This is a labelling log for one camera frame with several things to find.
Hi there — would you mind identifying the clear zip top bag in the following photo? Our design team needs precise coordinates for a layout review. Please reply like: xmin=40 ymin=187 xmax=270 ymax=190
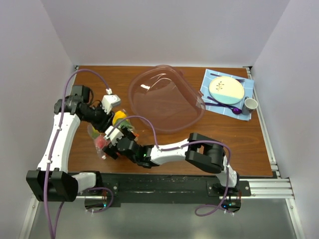
xmin=87 ymin=110 xmax=139 ymax=160

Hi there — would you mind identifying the pink fake peach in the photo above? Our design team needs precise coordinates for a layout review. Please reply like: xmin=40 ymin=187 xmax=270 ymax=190
xmin=95 ymin=138 xmax=106 ymax=149

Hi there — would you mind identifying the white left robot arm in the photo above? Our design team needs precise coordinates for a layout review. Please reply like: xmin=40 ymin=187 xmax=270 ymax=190
xmin=26 ymin=85 xmax=121 ymax=202

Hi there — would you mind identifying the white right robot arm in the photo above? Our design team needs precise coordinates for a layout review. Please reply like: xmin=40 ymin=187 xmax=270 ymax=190
xmin=101 ymin=133 xmax=240 ymax=196

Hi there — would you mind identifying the yellow fake lemon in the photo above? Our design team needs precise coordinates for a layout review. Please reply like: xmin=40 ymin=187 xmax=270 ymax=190
xmin=112 ymin=110 xmax=127 ymax=125

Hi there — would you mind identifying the green fake pepper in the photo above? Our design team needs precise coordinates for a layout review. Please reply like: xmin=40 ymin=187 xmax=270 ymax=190
xmin=119 ymin=119 xmax=134 ymax=130

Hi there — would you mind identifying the clear plastic bowl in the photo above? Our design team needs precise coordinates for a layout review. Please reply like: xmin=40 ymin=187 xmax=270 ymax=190
xmin=128 ymin=65 xmax=205 ymax=133

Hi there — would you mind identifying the purple fork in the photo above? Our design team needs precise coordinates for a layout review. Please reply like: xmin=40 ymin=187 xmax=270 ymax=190
xmin=207 ymin=97 xmax=234 ymax=108

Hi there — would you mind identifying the cream and blue plate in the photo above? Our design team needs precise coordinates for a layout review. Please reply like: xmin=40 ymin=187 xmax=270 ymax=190
xmin=208 ymin=76 xmax=245 ymax=105

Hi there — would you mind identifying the blue checked cloth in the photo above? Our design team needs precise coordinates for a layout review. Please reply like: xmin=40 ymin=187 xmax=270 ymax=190
xmin=200 ymin=69 xmax=254 ymax=121

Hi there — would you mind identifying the purple spoon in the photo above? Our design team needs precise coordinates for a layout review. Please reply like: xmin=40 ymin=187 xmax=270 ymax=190
xmin=205 ymin=103 xmax=242 ymax=115

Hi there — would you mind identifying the grey white mug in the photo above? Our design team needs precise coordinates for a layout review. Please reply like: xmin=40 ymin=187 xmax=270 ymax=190
xmin=242 ymin=97 xmax=258 ymax=115

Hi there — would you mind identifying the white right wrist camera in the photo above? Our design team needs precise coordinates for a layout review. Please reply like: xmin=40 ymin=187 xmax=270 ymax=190
xmin=104 ymin=126 xmax=124 ymax=146

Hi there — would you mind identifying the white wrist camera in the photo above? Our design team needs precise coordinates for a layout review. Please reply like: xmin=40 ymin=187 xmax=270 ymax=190
xmin=104 ymin=126 xmax=124 ymax=146
xmin=101 ymin=95 xmax=121 ymax=114

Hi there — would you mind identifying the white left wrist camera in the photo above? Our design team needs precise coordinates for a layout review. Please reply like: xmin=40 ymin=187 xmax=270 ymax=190
xmin=101 ymin=95 xmax=121 ymax=114

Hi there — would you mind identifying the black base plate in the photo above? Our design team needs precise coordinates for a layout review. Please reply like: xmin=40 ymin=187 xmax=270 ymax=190
xmin=77 ymin=173 xmax=251 ymax=209

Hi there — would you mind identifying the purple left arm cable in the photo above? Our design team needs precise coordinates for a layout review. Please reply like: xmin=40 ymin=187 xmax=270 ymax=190
xmin=43 ymin=69 xmax=112 ymax=239

